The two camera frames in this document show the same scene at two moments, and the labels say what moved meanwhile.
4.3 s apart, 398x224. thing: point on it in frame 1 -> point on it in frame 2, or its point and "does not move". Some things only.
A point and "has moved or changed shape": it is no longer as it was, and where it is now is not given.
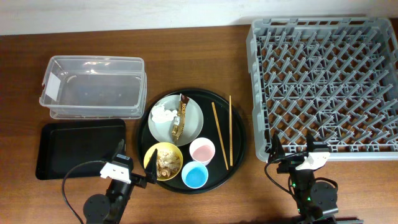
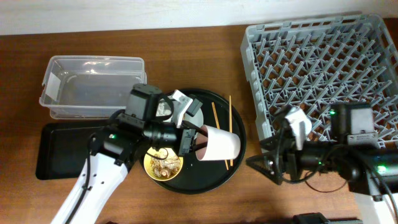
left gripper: [150, 173] -> [189, 133]
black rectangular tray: [62, 145] does not move
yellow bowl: [170, 160] does not move
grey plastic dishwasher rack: [334, 78] does not move
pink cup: [202, 150] has moved or changed shape
